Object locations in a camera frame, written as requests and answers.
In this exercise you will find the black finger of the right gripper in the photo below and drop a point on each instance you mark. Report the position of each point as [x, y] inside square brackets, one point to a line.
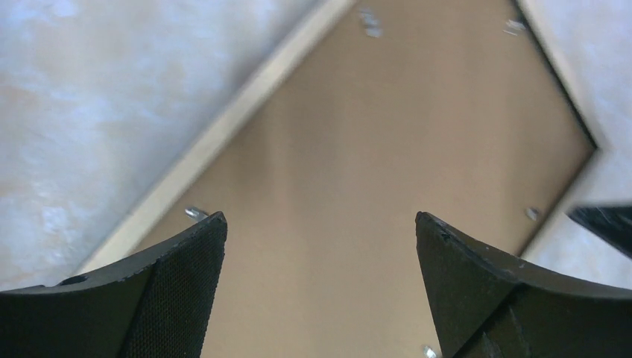
[610, 223]

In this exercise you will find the brown cardboard backing board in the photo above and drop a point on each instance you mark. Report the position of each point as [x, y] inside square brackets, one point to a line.
[406, 106]

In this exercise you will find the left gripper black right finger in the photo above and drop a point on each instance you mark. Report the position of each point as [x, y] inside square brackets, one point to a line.
[488, 303]

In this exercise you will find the wooden picture frame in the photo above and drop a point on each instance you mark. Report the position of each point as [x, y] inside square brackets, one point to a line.
[596, 180]

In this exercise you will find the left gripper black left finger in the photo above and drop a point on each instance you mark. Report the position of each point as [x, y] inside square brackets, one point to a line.
[154, 303]

